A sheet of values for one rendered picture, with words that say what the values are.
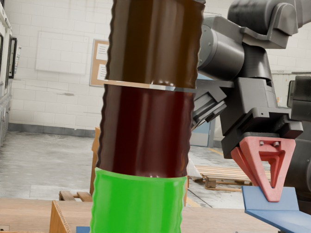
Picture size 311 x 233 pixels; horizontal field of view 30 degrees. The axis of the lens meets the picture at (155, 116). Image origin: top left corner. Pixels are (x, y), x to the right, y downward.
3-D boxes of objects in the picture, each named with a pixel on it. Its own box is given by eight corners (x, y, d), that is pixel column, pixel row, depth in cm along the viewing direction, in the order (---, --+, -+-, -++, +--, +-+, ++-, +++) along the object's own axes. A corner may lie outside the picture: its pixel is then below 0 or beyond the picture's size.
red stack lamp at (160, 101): (171, 164, 26) (179, 91, 26) (200, 180, 22) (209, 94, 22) (88, 159, 25) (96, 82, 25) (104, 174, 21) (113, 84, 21)
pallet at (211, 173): (265, 180, 791) (267, 169, 790) (301, 195, 694) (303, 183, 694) (182, 174, 761) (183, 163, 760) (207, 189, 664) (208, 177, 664)
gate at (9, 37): (10, 96, 680) (16, 29, 676) (1, 95, 678) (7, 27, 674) (12, 94, 764) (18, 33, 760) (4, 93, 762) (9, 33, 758)
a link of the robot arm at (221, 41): (218, 70, 67) (243, -28, 68) (169, 67, 73) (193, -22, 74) (277, 97, 74) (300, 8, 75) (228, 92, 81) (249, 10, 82)
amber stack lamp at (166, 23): (180, 87, 26) (188, 12, 26) (210, 90, 22) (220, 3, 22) (96, 78, 25) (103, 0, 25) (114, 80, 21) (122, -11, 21)
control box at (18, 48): (18, 75, 761) (21, 45, 759) (1, 73, 756) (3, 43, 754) (19, 75, 779) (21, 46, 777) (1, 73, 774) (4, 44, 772)
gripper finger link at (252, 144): (256, 194, 66) (243, 120, 70) (230, 214, 72) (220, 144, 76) (308, 195, 68) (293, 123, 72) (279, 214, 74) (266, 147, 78)
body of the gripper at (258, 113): (255, 120, 67) (245, 65, 70) (221, 155, 76) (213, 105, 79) (305, 123, 69) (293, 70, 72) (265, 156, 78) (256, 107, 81)
